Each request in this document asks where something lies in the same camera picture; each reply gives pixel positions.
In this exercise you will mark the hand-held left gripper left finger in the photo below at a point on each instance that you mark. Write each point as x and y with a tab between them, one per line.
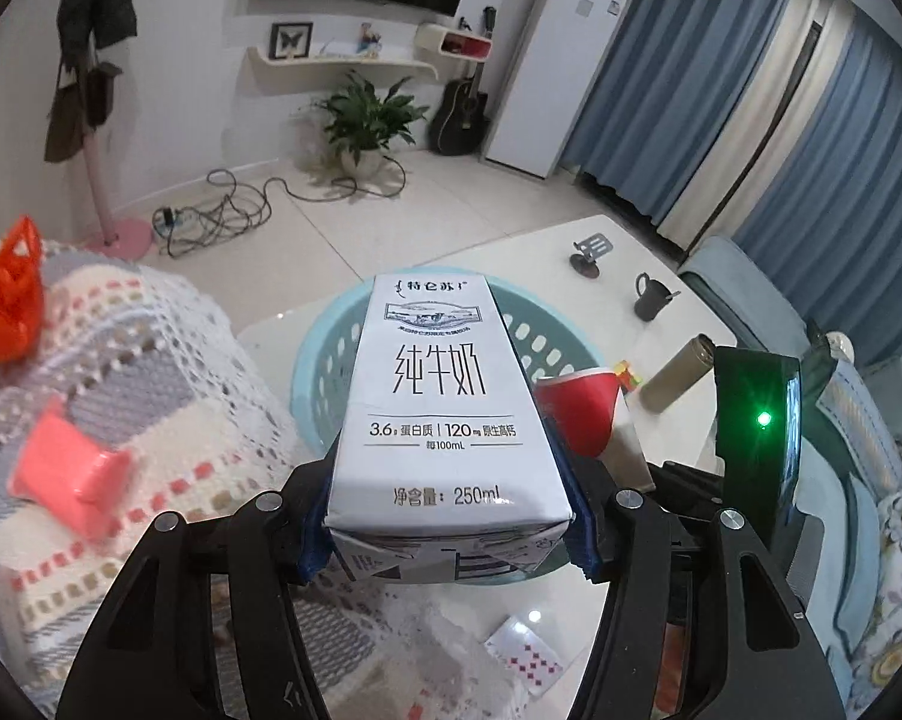
312	549

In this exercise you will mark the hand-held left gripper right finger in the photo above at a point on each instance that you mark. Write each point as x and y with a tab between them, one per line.
582	536

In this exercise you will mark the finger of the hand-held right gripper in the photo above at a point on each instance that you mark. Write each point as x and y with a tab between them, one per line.
683	487

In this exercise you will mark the red paper cup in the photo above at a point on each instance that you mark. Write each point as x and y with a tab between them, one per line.
578	409

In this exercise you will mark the light blue plastic basket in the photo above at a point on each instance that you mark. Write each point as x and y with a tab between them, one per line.
323	382

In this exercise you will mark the white milk carton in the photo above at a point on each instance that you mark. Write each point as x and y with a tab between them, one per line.
436	390

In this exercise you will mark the pink plastic packet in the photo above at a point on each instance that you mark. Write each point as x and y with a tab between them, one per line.
69	472

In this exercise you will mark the orange plastic bag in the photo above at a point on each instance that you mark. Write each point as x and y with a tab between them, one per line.
1	307

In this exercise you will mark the beige thermos bottle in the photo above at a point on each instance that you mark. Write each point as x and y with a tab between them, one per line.
672	382

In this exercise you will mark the puzzle cube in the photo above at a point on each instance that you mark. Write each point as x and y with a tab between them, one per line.
627	376

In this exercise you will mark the playing card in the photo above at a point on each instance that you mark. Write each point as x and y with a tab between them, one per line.
522	652

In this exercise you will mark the floral cushion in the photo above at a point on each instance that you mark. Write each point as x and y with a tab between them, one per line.
901	540

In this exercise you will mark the blue upholstered stool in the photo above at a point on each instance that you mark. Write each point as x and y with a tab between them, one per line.
728	277

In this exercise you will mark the dark mug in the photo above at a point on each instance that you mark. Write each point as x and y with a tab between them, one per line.
652	300

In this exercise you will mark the striped crochet blanket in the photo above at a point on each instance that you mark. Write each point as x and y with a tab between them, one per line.
158	360

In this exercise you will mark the metal phone stand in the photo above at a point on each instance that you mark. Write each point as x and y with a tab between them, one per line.
592	247

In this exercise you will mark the blue curtain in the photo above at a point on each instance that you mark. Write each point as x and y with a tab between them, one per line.
683	52
856	202

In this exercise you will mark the beige curtain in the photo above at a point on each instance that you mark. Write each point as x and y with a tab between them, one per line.
781	127

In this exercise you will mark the white power strip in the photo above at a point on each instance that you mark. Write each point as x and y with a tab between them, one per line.
167	219

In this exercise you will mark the white standing air conditioner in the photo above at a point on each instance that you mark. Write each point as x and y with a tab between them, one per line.
563	67

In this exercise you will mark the black acoustic guitar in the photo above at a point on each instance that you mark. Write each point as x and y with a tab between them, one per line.
458	120

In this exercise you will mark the potted green plant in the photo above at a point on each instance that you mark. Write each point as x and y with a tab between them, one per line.
361	120

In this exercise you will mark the pink coat rack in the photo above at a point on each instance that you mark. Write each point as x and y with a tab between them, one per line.
99	172

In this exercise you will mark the brown hanging bag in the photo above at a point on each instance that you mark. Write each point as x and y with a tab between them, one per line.
65	120

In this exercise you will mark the white red box shelf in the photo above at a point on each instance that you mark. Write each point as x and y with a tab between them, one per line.
451	46

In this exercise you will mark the small dark hanging bag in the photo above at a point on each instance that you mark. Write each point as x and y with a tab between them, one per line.
102	90

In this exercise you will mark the framed butterfly picture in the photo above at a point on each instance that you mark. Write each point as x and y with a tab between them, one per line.
292	40

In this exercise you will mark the colourful figurine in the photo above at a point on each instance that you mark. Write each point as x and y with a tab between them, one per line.
370	39

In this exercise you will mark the dark coat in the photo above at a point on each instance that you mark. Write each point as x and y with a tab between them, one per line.
95	0

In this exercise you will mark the white wavy wall shelf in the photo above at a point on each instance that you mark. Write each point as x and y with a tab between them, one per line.
331	69

